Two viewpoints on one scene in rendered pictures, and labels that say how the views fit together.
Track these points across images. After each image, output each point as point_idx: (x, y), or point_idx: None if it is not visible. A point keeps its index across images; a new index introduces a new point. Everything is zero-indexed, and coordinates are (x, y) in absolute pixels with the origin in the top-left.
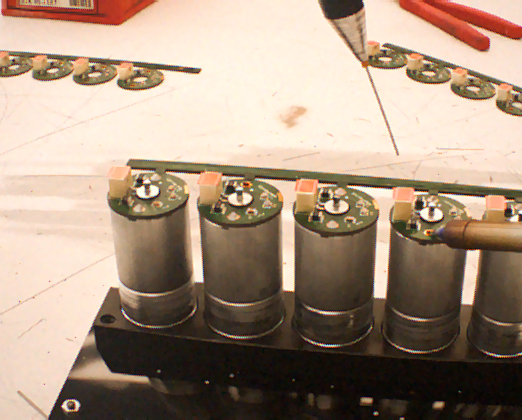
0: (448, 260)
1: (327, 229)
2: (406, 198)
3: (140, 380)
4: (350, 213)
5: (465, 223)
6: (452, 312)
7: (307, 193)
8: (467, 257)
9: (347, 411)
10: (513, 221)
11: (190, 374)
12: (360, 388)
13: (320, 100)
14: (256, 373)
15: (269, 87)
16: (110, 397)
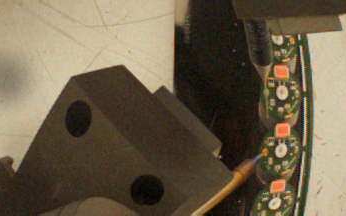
0: (260, 168)
1: (262, 90)
2: (278, 132)
3: (224, 16)
4: (278, 101)
5: (239, 169)
6: (262, 181)
7: (275, 72)
8: None
9: (221, 139)
10: (274, 199)
11: (238, 41)
12: (242, 143)
13: None
14: (248, 78)
15: None
16: (205, 4)
